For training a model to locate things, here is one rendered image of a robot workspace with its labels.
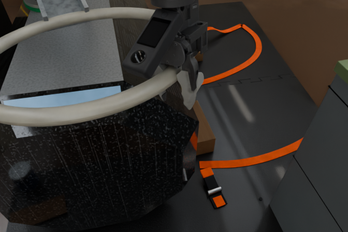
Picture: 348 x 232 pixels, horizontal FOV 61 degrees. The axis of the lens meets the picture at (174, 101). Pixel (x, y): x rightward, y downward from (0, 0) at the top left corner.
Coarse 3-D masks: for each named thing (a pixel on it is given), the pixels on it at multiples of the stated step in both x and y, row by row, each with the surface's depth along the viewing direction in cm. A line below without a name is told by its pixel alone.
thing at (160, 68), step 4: (160, 64) 53; (164, 64) 54; (156, 68) 54; (160, 68) 53; (164, 68) 53; (156, 72) 54; (152, 76) 55; (164, 92) 58; (160, 96) 57; (164, 96) 58; (164, 100) 59
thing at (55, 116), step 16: (64, 16) 80; (80, 16) 81; (96, 16) 82; (112, 16) 82; (128, 16) 81; (144, 16) 78; (16, 32) 73; (32, 32) 76; (0, 48) 68; (160, 80) 49; (176, 80) 52; (112, 96) 46; (128, 96) 46; (144, 96) 48; (0, 112) 46; (16, 112) 45; (32, 112) 45; (48, 112) 44; (64, 112) 44; (80, 112) 44; (96, 112) 45; (112, 112) 46
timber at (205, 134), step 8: (200, 112) 168; (200, 120) 164; (200, 128) 160; (208, 128) 160; (200, 136) 156; (208, 136) 156; (200, 144) 155; (208, 144) 158; (200, 152) 161; (208, 152) 163
